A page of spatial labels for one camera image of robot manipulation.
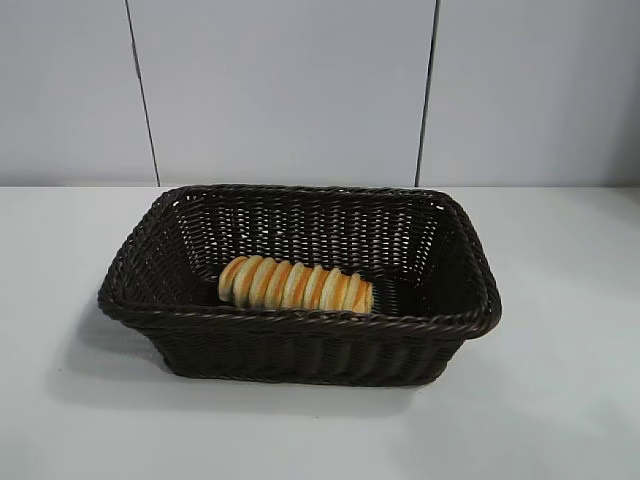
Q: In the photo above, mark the dark brown woven basket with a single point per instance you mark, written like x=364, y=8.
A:
x=300, y=350

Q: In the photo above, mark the long striped bread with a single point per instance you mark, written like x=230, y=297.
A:
x=295, y=287

